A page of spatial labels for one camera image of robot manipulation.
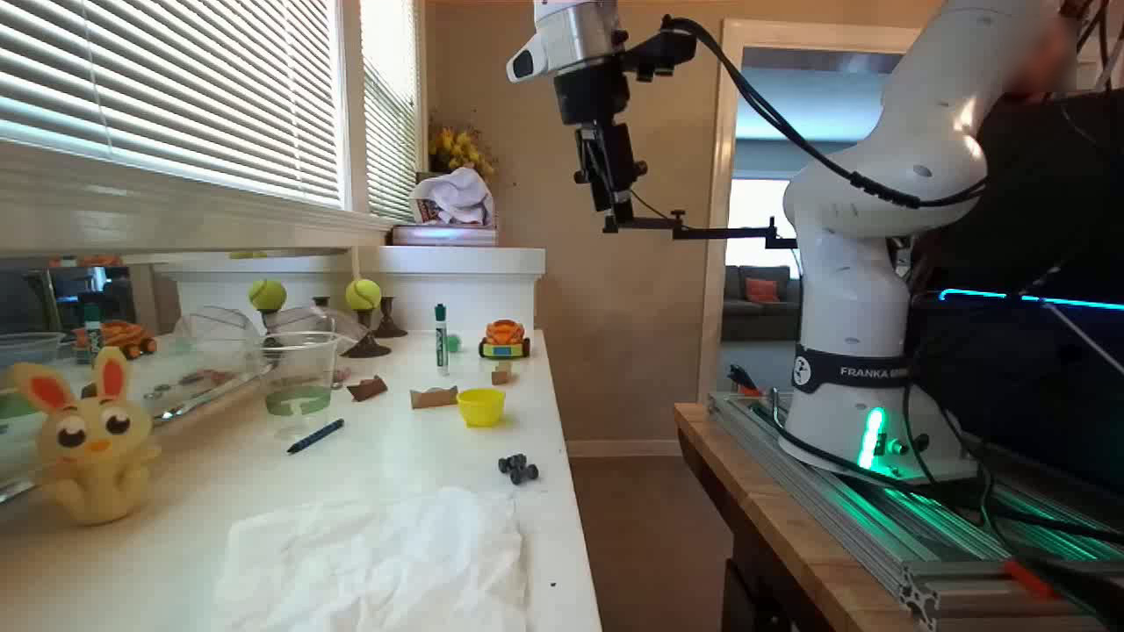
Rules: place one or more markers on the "wooden workbench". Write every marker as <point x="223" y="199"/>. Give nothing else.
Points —
<point x="775" y="529"/>

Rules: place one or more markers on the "brown wooden block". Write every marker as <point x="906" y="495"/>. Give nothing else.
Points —
<point x="432" y="397"/>
<point x="368" y="386"/>

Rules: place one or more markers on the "green white marker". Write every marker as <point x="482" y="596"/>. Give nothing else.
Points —
<point x="440" y="336"/>

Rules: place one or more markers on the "round pink tray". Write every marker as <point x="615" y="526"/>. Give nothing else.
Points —
<point x="444" y="233"/>

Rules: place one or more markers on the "yellow bunny plush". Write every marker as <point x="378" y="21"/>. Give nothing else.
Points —
<point x="94" y="451"/>

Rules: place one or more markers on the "aluminium rail base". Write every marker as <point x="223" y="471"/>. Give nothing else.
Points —
<point x="925" y="533"/>

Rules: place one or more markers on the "black pen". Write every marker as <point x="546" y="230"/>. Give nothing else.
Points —
<point x="319" y="436"/>

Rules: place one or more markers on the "person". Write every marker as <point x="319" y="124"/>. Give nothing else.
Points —
<point x="1041" y="56"/>

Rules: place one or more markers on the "orange green toy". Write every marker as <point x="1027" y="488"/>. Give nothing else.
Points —
<point x="505" y="341"/>

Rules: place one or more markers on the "narrow white window blind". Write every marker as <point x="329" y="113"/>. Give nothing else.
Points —
<point x="388" y="128"/>

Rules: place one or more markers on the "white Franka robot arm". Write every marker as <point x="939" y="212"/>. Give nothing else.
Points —
<point x="891" y="154"/>

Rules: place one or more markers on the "clear plastic cup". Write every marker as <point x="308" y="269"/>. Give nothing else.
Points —
<point x="300" y="372"/>

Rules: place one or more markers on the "small yellow cup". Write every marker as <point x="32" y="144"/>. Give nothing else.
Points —
<point x="482" y="405"/>

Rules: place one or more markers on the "black monitor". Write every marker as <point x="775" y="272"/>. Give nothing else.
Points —
<point x="1029" y="303"/>

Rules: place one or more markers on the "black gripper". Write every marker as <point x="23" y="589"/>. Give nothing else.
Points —
<point x="596" y="93"/>

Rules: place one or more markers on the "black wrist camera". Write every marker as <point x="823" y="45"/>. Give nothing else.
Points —
<point x="660" y="54"/>

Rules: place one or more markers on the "green tennis ball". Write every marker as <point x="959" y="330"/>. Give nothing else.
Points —
<point x="268" y="295"/>
<point x="362" y="293"/>

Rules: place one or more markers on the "dark brown ball stand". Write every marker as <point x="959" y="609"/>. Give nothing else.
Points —
<point x="368" y="347"/>

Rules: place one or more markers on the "white crumpled cloth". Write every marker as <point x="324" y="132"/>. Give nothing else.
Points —
<point x="372" y="563"/>

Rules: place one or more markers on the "orange cushion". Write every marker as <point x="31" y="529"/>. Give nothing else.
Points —
<point x="763" y="293"/>

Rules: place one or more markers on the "wide white window blind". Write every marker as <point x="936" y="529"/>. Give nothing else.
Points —
<point x="163" y="82"/>

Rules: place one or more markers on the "small dark toy car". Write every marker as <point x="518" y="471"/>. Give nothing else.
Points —
<point x="518" y="468"/>

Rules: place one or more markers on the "dark brown figurine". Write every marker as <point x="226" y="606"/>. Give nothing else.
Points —
<point x="388" y="319"/>

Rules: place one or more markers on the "yellow flowers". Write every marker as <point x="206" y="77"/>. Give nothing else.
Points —
<point x="458" y="149"/>

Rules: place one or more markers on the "orange toy truck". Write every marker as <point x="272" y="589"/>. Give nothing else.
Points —
<point x="118" y="340"/>

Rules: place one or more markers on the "black camera mounting rod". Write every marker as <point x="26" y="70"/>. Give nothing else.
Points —
<point x="704" y="230"/>

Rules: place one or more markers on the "clear glass bowl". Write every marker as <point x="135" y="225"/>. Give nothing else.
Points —
<point x="214" y="340"/>

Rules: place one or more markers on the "small tan block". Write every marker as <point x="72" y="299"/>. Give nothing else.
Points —
<point x="505" y="372"/>

